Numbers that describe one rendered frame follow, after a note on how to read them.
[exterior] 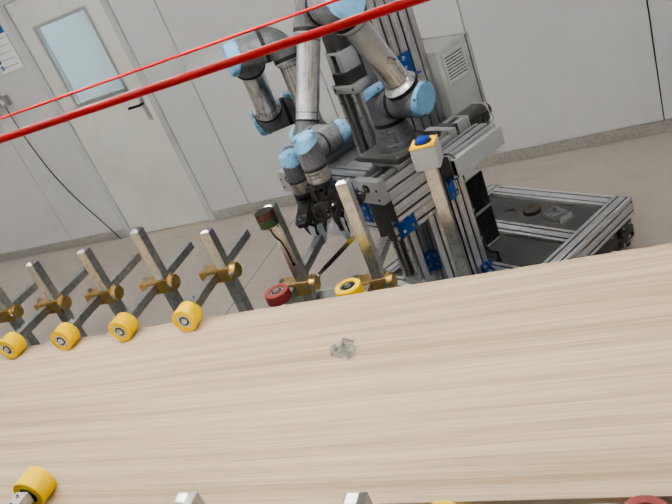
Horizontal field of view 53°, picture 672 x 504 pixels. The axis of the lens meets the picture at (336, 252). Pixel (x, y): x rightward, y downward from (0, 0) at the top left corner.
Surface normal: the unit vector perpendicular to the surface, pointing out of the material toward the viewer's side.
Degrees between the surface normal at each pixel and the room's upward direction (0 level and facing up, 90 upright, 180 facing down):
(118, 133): 90
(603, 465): 0
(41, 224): 90
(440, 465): 0
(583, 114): 90
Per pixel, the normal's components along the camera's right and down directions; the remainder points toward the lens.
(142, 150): -0.31, 0.54
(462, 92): 0.61, 0.15
